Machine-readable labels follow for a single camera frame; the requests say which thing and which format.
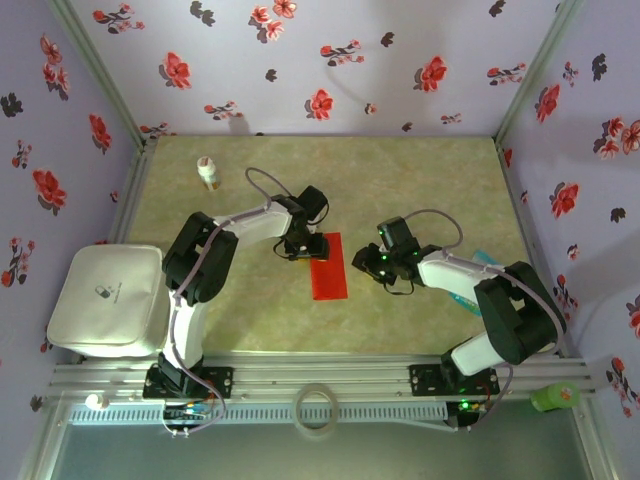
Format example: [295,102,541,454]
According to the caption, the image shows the red paper sheet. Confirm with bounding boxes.
[309,231,349,302]

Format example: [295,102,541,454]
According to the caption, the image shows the teal paper packet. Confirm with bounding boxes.
[449,248,497,317]

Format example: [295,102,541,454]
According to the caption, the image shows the white pill bottle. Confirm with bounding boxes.
[196,156,221,192]

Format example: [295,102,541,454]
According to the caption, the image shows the right circuit board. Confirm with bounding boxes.
[446,397,490,417]

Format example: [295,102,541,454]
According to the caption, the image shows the circuit board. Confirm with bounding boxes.
[163,403,215,422]
[446,397,490,417]

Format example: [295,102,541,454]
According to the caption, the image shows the clear tape roll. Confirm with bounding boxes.
[293,383,341,440]

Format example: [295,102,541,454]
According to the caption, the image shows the left circuit board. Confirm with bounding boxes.
[163,403,215,422]

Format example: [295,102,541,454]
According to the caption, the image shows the green plastic cup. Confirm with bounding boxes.
[529,382,582,413]

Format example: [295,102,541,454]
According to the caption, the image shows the white zipper pouch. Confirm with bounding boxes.
[45,243,171,359]

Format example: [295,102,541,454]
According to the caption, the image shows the grey left arm cable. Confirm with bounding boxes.
[162,167,296,437]

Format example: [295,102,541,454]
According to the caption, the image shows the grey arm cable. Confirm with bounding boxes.
[402,208,569,434]
[162,167,296,437]

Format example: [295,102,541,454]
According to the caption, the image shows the grey right arm cable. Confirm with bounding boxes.
[402,208,569,434]

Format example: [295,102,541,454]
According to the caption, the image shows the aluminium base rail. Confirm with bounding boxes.
[47,354,599,401]

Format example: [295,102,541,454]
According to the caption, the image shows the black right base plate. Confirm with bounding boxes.
[408,363,501,399]

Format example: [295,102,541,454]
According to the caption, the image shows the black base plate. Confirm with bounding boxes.
[143,364,235,400]
[408,363,501,399]

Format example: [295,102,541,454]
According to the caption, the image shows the aluminium side rail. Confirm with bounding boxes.
[494,138,576,359]
[107,138,159,246]

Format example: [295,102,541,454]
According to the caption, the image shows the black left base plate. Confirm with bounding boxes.
[143,364,235,400]

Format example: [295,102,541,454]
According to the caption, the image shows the slotted grey cable duct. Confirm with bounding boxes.
[67,402,449,426]

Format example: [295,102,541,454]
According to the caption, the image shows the aluminium frame post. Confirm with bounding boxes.
[46,0,157,151]
[492,0,587,146]

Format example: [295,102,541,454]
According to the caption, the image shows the aluminium frame bar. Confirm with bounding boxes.
[17,397,71,480]
[572,397,624,480]

